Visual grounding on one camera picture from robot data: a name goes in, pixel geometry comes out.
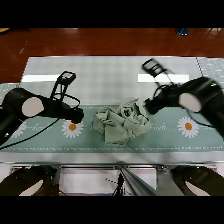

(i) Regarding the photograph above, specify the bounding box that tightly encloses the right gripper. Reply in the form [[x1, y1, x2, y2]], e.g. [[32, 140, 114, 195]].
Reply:
[[143, 94, 165, 116]]

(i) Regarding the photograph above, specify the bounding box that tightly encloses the silver frame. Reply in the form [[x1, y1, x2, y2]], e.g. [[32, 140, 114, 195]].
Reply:
[[0, 161, 224, 197]]

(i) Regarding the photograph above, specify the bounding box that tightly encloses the pale green T-shirt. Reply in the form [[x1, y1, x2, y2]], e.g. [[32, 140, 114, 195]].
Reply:
[[91, 97, 151, 146]]

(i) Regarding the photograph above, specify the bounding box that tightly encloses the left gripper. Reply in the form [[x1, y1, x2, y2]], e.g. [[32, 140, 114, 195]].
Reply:
[[64, 106, 85, 125]]

